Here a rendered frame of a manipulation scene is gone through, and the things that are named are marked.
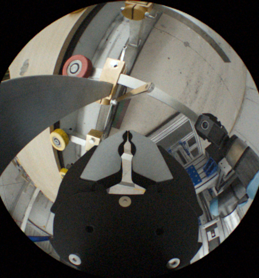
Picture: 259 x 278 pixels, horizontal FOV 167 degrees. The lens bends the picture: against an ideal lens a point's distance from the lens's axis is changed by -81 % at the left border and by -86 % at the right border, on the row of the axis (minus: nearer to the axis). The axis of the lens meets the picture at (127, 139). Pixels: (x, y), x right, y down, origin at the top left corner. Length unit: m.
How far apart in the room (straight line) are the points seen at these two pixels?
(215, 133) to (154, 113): 1.01
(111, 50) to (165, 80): 0.83
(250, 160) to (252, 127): 2.55
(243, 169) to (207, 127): 0.14
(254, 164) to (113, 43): 0.69
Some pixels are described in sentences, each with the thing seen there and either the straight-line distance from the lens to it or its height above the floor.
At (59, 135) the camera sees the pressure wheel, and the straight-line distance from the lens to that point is 0.34.
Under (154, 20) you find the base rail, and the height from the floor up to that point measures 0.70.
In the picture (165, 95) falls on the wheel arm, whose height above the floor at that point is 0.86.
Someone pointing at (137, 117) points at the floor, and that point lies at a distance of 1.18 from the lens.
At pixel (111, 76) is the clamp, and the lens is 0.25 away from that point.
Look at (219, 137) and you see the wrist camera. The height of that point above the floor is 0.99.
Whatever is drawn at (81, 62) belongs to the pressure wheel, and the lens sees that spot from 0.25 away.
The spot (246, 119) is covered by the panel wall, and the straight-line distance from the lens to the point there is 2.87.
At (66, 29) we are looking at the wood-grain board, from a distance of 0.38.
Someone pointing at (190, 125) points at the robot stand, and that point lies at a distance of 1.25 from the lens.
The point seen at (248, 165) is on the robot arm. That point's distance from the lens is 0.25.
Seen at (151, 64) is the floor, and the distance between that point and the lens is 1.20.
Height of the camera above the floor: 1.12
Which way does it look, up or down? 58 degrees down
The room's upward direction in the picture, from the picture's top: 179 degrees counter-clockwise
